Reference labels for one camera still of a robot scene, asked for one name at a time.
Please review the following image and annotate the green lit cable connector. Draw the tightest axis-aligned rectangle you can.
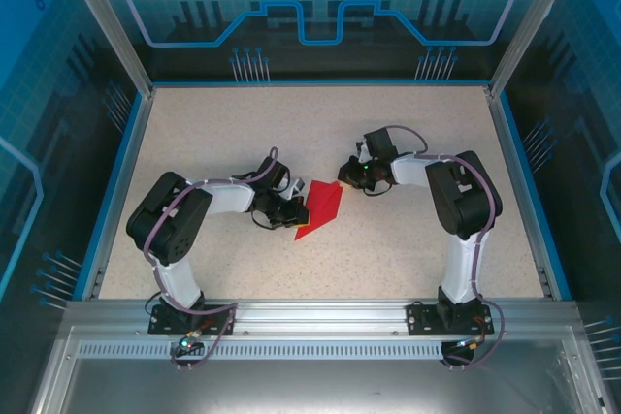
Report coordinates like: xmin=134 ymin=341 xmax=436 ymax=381
xmin=453 ymin=335 xmax=487 ymax=353
xmin=177 ymin=329 xmax=206 ymax=353

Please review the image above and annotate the slotted grey cable duct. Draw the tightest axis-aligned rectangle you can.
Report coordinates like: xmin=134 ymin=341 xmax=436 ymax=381
xmin=76 ymin=341 xmax=450 ymax=362

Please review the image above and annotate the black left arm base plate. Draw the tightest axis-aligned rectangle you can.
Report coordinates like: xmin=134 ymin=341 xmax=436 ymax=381
xmin=147 ymin=303 xmax=238 ymax=336

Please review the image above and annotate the blue printed side panel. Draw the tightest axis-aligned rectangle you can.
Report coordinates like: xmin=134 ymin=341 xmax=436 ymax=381
xmin=0 ymin=0 xmax=147 ymax=414
xmin=502 ymin=0 xmax=621 ymax=414

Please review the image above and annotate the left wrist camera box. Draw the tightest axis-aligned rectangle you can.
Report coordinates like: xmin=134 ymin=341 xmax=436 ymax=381
xmin=284 ymin=177 xmax=308 ymax=201

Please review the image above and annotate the grey sheet metal tray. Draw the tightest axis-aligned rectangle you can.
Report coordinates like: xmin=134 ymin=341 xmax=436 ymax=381
xmin=28 ymin=325 xmax=610 ymax=414

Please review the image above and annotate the red square paper sheet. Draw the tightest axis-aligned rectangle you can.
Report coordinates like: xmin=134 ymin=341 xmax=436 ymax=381
xmin=293 ymin=179 xmax=344 ymax=241

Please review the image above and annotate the aluminium mounting rail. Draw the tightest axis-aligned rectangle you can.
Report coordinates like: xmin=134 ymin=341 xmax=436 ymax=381
xmin=64 ymin=298 xmax=581 ymax=337

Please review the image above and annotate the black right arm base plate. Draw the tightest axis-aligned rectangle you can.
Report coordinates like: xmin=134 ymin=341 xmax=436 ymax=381
xmin=406 ymin=302 xmax=497 ymax=336

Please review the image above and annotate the aluminium frame post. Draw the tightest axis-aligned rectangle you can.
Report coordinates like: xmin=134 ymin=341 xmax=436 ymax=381
xmin=52 ymin=0 xmax=156 ymax=100
xmin=487 ymin=0 xmax=586 ymax=98

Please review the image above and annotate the thin aluminium table edge rail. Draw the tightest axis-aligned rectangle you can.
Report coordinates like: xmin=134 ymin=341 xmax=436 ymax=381
xmin=150 ymin=79 xmax=492 ymax=91

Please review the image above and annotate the blue trimmed aluminium side rail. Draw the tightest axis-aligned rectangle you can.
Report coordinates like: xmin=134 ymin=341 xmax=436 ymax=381
xmin=484 ymin=86 xmax=574 ymax=303
xmin=72 ymin=86 xmax=156 ymax=303

